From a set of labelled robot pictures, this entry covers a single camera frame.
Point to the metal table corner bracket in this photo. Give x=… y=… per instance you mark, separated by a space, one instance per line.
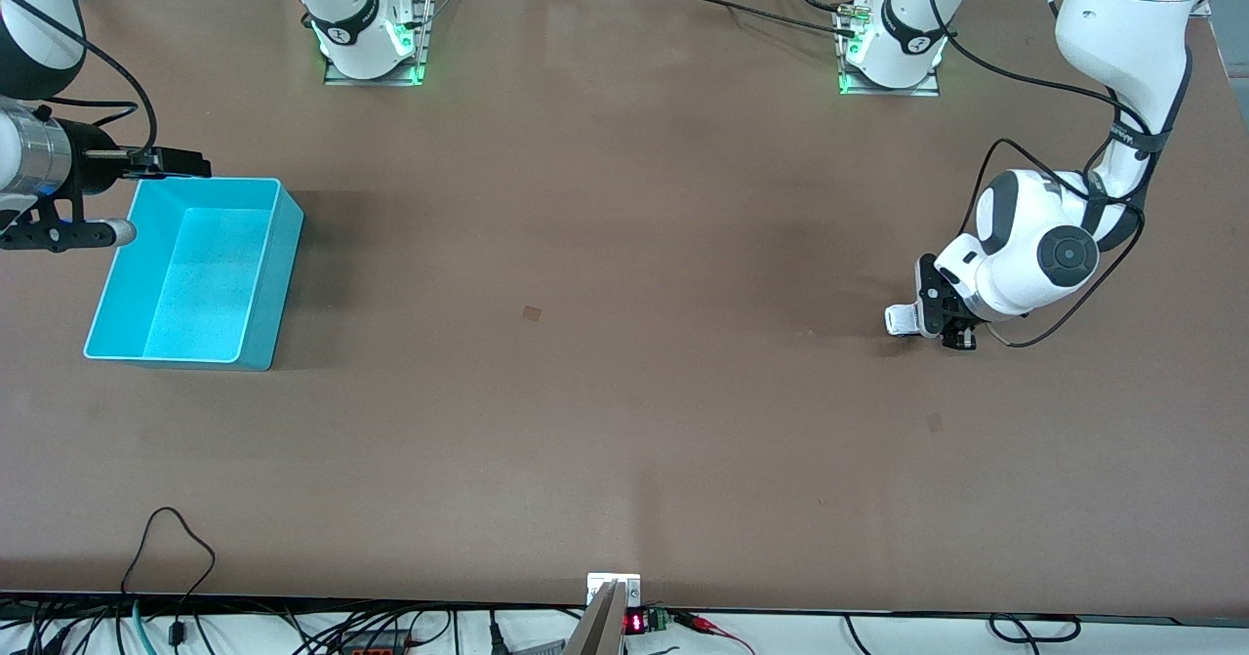
x=1200 y=7

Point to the grey aluminium beam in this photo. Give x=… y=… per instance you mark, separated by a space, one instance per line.
x=600 y=631

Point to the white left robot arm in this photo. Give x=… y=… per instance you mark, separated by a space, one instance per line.
x=1122 y=30

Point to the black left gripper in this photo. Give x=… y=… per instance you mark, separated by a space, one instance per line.
x=957 y=328

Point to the white jeep toy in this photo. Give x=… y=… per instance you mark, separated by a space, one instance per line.
x=900 y=319

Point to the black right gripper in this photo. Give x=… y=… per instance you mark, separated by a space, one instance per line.
x=90 y=166

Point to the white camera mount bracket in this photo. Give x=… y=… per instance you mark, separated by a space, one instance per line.
x=597 y=582

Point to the red LED display module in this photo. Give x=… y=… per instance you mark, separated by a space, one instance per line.
x=636 y=623

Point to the blue plastic bin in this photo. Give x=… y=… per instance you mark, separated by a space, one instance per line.
x=205 y=284

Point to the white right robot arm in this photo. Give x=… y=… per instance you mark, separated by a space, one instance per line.
x=366 y=50

